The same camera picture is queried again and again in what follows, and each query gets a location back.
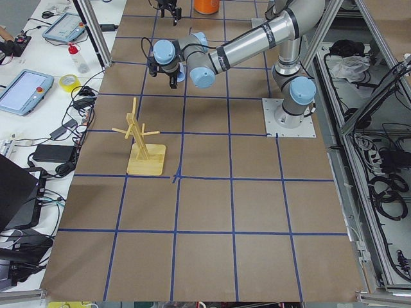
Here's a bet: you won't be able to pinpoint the wooden cup rack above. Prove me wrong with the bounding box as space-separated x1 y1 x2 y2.
112 98 166 176

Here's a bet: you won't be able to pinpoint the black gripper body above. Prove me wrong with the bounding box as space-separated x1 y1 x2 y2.
148 59 180 79
155 0 178 13

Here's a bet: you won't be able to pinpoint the black scissors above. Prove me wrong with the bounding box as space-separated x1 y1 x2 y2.
41 10 64 19

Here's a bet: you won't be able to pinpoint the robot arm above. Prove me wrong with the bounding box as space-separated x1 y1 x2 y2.
147 1 325 129

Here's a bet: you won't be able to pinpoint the black power adapter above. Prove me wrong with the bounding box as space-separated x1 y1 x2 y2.
33 144 74 163

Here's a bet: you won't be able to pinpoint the red cap squeeze bottle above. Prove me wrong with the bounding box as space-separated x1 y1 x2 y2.
68 43 89 74

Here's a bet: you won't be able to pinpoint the teach pendant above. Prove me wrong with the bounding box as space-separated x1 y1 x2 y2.
42 13 85 43
1 69 55 116

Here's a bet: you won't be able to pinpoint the yellow tape roll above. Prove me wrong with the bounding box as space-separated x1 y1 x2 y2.
59 74 82 92

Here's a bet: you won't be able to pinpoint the lower teach pendant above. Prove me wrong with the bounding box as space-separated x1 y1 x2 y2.
1 69 55 116

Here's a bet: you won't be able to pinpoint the aluminium frame post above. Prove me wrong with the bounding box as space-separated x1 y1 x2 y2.
73 0 112 69

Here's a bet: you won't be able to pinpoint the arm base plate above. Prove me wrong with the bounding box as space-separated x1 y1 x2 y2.
251 18 266 29
262 98 316 138

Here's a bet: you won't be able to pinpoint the black laptop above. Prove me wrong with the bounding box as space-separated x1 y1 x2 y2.
1 155 46 231

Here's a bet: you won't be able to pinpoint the upper teach pendant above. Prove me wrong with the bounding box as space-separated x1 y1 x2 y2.
42 13 85 43

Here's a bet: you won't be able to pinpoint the light blue plastic cup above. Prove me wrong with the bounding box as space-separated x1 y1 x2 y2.
177 63 186 83

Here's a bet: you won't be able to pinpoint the white crumpled cloth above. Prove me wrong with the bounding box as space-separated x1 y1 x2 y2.
330 55 371 83

